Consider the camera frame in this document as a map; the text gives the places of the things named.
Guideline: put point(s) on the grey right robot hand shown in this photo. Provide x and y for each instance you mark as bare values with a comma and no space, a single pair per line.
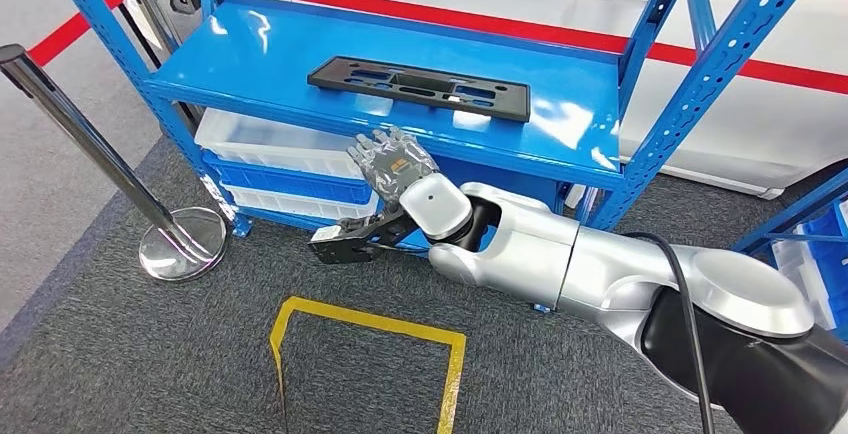
394,162

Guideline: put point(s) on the black plastic panel part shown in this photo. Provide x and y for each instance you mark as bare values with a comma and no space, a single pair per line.
510,110

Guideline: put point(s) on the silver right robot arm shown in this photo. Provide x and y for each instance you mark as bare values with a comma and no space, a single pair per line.
530,252

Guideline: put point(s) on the blue metal shelf rack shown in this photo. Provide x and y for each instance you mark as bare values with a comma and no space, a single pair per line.
265,53

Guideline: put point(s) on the blue plastic bin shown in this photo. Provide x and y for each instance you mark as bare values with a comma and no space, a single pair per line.
831,265
285,182

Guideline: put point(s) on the red barrier belt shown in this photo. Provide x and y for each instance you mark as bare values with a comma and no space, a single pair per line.
464,19

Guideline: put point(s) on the yellow floor tape square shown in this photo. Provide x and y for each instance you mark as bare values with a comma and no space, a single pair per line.
371,322

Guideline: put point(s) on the blue wheeled metal rack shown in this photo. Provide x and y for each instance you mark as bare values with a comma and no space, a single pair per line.
795,214

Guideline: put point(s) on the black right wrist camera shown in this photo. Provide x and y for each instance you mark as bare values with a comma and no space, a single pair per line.
344,252

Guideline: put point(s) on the chrome stanchion post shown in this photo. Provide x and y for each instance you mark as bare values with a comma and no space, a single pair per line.
79,133
149,10

